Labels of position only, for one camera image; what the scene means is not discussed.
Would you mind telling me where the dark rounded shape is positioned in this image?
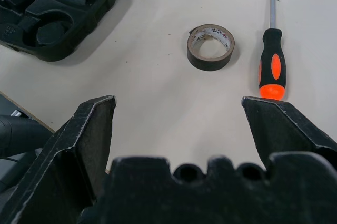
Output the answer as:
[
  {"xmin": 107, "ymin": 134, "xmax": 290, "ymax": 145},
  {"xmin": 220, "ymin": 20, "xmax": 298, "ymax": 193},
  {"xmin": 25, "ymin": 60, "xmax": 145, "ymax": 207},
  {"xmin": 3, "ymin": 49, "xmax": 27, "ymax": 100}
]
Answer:
[{"xmin": 0, "ymin": 114, "xmax": 56, "ymax": 159}]

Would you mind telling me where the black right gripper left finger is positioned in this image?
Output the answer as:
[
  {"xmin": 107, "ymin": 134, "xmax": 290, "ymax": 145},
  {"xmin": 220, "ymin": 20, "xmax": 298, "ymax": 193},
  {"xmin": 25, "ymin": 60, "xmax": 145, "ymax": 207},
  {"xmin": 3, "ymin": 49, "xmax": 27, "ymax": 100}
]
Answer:
[{"xmin": 0, "ymin": 95, "xmax": 117, "ymax": 224}]

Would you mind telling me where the black tape roll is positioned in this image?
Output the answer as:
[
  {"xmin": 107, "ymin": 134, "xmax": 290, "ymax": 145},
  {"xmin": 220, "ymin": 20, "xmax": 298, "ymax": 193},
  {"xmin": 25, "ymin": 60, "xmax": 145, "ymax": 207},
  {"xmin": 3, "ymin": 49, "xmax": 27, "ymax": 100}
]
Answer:
[{"xmin": 187, "ymin": 24, "xmax": 236, "ymax": 72}]

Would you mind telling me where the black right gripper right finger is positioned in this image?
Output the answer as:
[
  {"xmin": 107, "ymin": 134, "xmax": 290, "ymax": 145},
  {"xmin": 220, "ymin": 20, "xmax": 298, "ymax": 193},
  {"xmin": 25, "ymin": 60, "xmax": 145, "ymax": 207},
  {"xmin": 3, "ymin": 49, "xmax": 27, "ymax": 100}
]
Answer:
[{"xmin": 241, "ymin": 96, "xmax": 337, "ymax": 173}]

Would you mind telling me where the black hard case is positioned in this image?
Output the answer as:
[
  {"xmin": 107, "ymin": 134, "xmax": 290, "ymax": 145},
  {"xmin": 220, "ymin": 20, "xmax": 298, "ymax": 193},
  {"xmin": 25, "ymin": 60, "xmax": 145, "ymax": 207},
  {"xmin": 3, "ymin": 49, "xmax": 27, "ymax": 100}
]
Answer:
[{"xmin": 0, "ymin": 0, "xmax": 142, "ymax": 63}]

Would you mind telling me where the black orange handled screwdriver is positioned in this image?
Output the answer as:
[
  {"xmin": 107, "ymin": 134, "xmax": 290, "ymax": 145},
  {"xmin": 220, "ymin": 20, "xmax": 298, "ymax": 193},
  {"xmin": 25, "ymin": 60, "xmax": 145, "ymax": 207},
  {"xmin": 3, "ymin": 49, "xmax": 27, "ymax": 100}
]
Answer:
[{"xmin": 258, "ymin": 0, "xmax": 287, "ymax": 101}]

